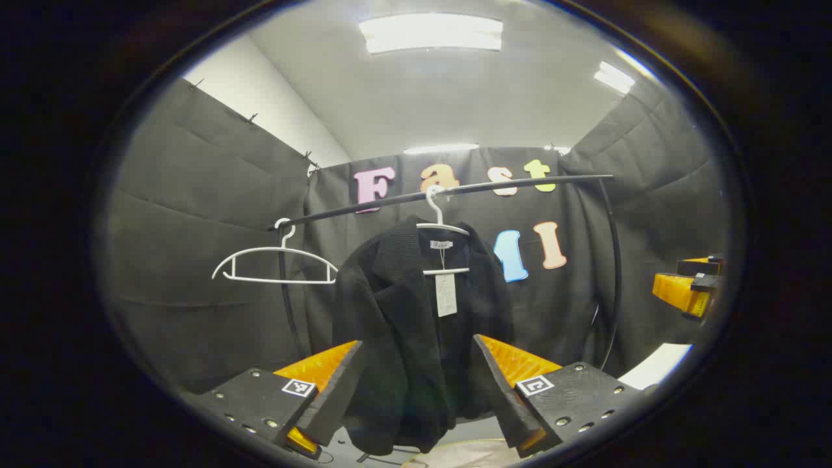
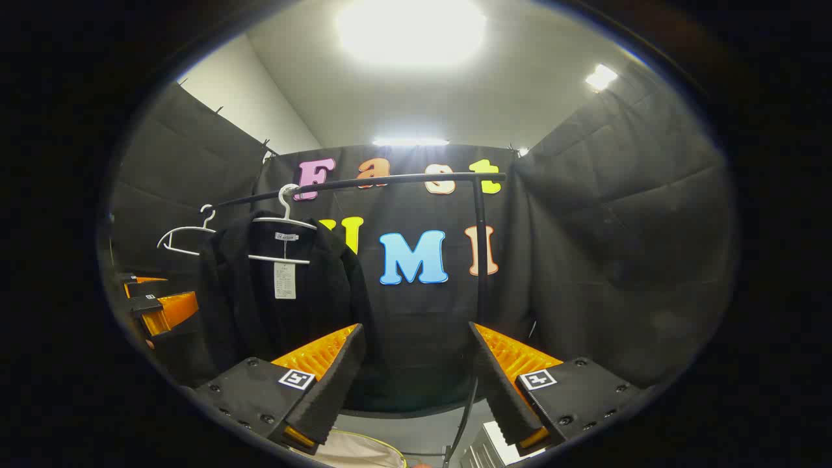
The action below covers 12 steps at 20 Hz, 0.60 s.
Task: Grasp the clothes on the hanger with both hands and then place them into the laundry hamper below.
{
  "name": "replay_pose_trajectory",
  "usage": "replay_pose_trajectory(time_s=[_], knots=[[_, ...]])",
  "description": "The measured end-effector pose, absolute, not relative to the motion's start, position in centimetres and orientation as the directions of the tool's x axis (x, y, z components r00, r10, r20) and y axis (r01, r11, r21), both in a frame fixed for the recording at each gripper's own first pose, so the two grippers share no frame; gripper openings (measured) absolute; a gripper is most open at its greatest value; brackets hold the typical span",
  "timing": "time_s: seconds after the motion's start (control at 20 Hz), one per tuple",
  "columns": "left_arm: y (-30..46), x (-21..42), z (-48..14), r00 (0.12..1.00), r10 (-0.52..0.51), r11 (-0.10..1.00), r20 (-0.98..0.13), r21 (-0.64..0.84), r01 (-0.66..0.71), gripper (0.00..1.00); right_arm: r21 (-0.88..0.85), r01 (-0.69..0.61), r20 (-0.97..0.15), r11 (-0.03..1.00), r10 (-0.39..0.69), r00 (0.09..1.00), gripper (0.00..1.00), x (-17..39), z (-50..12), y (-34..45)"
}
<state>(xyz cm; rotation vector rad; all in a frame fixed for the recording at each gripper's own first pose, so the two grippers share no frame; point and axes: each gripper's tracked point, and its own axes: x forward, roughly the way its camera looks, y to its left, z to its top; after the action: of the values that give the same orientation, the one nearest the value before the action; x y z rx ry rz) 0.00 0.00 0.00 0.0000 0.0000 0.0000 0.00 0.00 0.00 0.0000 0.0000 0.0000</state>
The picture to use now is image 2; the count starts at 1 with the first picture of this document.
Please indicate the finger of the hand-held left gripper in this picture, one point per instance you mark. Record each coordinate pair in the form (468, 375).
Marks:
(140, 283)
(169, 311)

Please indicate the white laundry hamper yellow rim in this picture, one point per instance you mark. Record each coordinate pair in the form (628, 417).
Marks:
(364, 452)

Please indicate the black backdrop cloth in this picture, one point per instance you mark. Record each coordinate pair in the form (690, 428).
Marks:
(617, 247)

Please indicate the black metal clothes rack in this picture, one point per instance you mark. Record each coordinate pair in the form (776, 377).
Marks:
(481, 260)

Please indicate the large white clothes hanger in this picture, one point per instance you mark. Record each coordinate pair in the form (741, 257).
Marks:
(286, 221)

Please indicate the small white clothes hanger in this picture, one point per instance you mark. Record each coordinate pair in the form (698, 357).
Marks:
(185, 229)

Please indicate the grey ribbed metal plate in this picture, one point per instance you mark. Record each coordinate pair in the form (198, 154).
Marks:
(487, 448)

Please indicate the black knit cardigan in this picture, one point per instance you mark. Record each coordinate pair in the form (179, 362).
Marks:
(240, 305)

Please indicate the long strip ceiling light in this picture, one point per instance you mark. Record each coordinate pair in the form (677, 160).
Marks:
(409, 141)

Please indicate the large round ceiling light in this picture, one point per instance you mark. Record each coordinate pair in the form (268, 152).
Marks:
(409, 29)

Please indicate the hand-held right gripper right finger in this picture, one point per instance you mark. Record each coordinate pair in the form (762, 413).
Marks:
(500, 390)

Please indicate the small square ceiling light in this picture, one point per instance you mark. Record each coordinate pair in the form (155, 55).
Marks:
(600, 77)

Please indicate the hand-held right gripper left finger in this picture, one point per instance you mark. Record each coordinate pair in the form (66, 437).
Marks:
(335, 383)

